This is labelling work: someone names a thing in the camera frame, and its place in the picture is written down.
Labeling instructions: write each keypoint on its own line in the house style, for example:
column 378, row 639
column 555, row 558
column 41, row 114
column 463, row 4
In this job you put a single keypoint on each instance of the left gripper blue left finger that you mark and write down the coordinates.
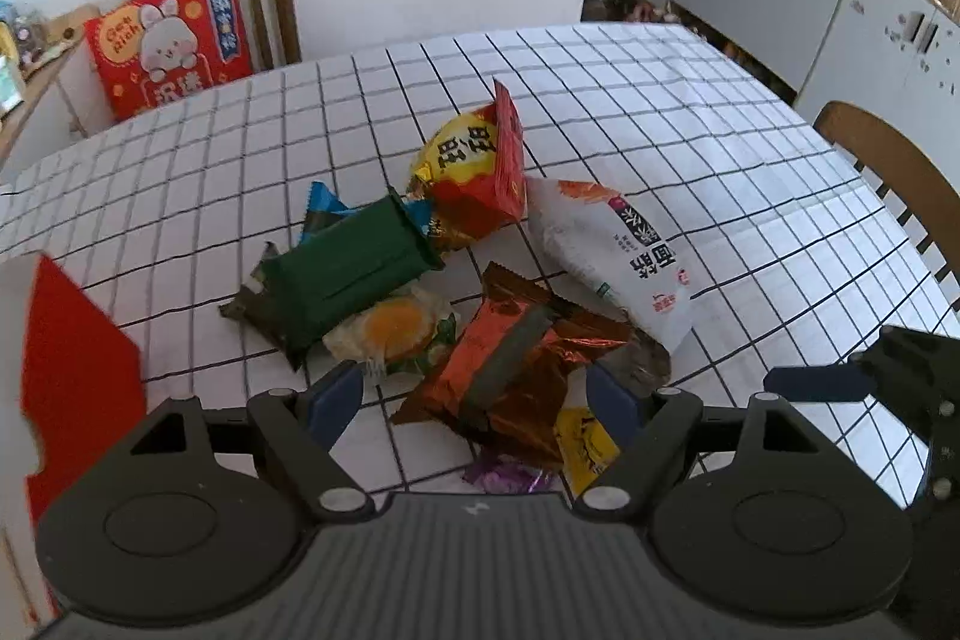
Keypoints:
column 332, row 402

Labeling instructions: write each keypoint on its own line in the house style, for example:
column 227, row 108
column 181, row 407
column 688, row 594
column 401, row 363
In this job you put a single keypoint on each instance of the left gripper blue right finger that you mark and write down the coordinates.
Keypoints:
column 615, row 409

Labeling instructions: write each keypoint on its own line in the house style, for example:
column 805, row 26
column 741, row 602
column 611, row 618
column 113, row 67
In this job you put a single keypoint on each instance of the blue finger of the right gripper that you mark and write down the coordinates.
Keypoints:
column 837, row 382

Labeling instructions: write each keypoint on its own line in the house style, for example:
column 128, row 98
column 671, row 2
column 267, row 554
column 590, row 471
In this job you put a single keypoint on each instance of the yellow snack packet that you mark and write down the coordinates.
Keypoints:
column 587, row 449

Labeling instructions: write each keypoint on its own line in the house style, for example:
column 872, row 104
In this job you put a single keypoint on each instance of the round brown yellow snack cup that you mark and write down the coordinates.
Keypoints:
column 641, row 366

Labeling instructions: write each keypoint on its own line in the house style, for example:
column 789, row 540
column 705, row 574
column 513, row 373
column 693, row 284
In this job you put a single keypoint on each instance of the egg pastry clear packet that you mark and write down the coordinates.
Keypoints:
column 409, row 332

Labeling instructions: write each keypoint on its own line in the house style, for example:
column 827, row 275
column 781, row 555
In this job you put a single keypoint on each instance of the dark green snack packet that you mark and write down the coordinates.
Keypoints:
column 296, row 297

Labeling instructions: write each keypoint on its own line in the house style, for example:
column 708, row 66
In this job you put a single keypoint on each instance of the orange brown foil packet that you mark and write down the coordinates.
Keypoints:
column 505, row 381

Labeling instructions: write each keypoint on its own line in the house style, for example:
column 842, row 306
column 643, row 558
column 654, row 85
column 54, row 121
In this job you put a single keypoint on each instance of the purple candy wrapper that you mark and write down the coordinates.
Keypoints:
column 495, row 474

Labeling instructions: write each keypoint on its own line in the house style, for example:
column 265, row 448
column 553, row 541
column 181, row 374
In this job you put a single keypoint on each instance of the white noodle packet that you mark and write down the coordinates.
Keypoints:
column 601, row 239

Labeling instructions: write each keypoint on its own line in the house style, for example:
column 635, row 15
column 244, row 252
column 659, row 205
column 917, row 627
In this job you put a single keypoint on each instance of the blue snack packet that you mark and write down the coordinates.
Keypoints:
column 324, row 210

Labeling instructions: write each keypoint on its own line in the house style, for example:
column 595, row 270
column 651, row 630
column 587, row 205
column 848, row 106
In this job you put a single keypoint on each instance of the red yellow snack bag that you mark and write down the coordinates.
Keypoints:
column 472, row 173

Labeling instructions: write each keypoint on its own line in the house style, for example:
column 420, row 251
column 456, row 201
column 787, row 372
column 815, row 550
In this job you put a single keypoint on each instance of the wooden chair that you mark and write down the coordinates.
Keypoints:
column 903, row 169
column 271, row 33

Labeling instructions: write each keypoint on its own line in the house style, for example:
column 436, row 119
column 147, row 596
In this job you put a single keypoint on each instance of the red white cardboard box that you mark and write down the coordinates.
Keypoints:
column 71, row 387

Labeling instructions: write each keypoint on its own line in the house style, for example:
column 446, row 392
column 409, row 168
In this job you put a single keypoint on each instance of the wooden side cabinet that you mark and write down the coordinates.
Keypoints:
column 62, row 100

